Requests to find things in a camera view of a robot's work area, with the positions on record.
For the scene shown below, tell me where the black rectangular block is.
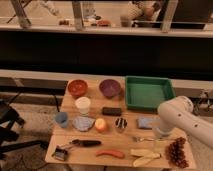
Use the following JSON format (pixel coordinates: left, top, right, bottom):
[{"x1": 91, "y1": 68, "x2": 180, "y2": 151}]
[{"x1": 102, "y1": 107, "x2": 122, "y2": 116}]

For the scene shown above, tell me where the small metal binder clip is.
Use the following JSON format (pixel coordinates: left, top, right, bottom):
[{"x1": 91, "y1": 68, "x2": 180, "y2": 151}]
[{"x1": 52, "y1": 146, "x2": 69, "y2": 161}]

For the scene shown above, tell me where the purple bowl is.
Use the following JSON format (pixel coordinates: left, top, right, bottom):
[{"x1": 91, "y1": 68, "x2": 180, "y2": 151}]
[{"x1": 99, "y1": 79, "x2": 121, "y2": 98}]

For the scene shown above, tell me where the grey-blue crumpled cloth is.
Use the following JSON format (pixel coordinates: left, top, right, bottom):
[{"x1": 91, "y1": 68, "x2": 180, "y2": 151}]
[{"x1": 72, "y1": 116, "x2": 95, "y2": 132}]

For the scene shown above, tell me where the green plastic tray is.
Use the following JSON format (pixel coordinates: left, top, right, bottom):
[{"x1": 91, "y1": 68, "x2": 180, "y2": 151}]
[{"x1": 125, "y1": 76, "x2": 175, "y2": 111}]

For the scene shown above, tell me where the small metal tin cup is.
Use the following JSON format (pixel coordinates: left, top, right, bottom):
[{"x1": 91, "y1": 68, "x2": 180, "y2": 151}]
[{"x1": 115, "y1": 118, "x2": 127, "y2": 133}]

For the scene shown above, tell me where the blue sponge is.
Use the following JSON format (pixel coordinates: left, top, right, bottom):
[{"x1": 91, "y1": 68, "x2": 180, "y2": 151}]
[{"x1": 137, "y1": 117, "x2": 157, "y2": 130}]

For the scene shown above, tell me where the red chili pepper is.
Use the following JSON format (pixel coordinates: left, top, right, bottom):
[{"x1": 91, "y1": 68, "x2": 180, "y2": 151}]
[{"x1": 96, "y1": 150, "x2": 125, "y2": 159}]

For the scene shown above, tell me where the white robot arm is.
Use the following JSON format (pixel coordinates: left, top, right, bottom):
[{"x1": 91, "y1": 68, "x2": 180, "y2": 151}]
[{"x1": 152, "y1": 96, "x2": 213, "y2": 149}]

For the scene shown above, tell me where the yellow banana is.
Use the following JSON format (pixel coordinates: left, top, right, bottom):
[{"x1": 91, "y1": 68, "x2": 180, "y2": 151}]
[{"x1": 130, "y1": 149, "x2": 161, "y2": 167}]

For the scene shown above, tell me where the red-yellow apple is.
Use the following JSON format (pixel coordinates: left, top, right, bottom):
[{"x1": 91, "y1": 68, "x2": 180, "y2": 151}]
[{"x1": 95, "y1": 118, "x2": 107, "y2": 132}]

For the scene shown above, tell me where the orange-red bowl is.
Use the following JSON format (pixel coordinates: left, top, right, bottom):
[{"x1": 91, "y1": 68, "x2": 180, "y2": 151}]
[{"x1": 68, "y1": 79, "x2": 88, "y2": 98}]

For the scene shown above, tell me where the black office chair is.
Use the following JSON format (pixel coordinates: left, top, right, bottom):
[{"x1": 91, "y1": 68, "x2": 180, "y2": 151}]
[{"x1": 0, "y1": 99, "x2": 49, "y2": 160}]

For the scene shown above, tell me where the wooden table board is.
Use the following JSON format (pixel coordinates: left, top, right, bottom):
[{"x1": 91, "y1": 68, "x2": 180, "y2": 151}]
[{"x1": 44, "y1": 77, "x2": 198, "y2": 170}]

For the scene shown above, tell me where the blue plastic cup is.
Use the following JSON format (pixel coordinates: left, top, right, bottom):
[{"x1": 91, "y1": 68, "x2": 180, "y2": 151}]
[{"x1": 54, "y1": 112, "x2": 69, "y2": 128}]

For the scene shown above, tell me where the silver metal fork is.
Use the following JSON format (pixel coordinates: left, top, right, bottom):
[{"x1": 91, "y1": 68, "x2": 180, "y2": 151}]
[{"x1": 132, "y1": 137, "x2": 155, "y2": 142}]

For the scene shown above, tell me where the bunch of red grapes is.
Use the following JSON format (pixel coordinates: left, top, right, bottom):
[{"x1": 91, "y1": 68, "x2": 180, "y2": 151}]
[{"x1": 165, "y1": 137, "x2": 189, "y2": 168}]

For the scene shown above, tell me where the white paper cup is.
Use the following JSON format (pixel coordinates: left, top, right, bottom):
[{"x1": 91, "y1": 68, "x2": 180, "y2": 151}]
[{"x1": 75, "y1": 97, "x2": 91, "y2": 115}]

